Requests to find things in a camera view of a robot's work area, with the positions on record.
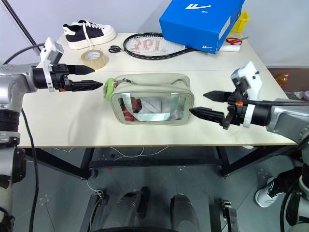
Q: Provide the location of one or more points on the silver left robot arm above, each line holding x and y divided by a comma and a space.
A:
14, 82

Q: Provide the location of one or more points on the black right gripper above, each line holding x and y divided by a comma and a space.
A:
235, 108

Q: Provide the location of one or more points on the black diagonal pole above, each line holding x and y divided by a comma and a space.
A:
20, 23

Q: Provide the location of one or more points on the black and white sneaker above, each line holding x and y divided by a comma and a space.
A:
88, 33

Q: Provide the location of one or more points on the clear green toiletry bag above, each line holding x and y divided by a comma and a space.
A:
150, 99

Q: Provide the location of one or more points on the black metal table frame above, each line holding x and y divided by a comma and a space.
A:
154, 159

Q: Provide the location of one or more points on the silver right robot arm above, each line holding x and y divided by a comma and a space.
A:
287, 116

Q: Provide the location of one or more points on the brown packing tape roll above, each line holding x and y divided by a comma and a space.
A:
94, 59

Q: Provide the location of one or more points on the yellow plastic bin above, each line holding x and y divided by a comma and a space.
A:
241, 21

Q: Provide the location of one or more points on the blue shoe box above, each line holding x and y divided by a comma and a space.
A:
200, 24

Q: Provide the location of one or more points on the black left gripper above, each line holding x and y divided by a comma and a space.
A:
58, 77

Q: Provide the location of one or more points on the white shoe of bystander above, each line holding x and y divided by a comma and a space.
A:
266, 194

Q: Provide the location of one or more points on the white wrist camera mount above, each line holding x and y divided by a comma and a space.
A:
249, 79
49, 56

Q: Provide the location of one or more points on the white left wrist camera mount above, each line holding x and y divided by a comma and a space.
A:
49, 56

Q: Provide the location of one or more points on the dark rounded robot leg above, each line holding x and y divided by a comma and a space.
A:
131, 207
183, 210

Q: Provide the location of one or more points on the yellow oil bottle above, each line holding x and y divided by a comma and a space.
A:
283, 79

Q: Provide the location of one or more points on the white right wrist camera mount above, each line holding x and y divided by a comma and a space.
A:
249, 79

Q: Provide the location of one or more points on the black tennis racket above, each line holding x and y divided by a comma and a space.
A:
154, 46

